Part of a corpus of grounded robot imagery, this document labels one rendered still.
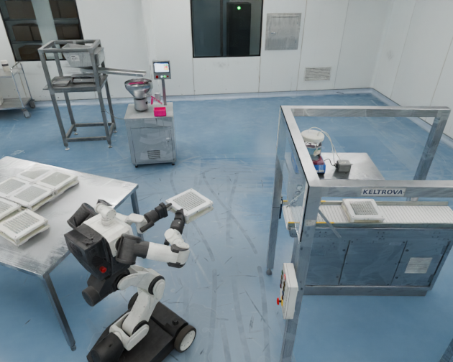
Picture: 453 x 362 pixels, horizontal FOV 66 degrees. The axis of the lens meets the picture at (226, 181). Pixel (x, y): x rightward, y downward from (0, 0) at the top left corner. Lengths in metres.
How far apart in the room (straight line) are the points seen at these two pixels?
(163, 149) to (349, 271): 2.95
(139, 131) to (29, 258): 2.63
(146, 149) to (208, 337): 2.81
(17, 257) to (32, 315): 0.91
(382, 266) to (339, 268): 0.35
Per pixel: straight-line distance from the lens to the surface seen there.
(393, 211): 3.03
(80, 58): 5.47
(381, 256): 3.11
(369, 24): 8.24
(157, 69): 4.91
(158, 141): 4.85
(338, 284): 3.25
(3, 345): 3.40
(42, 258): 2.60
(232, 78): 7.56
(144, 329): 2.70
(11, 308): 3.62
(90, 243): 1.97
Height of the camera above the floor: 2.49
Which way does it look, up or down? 32 degrees down
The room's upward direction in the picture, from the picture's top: straight up
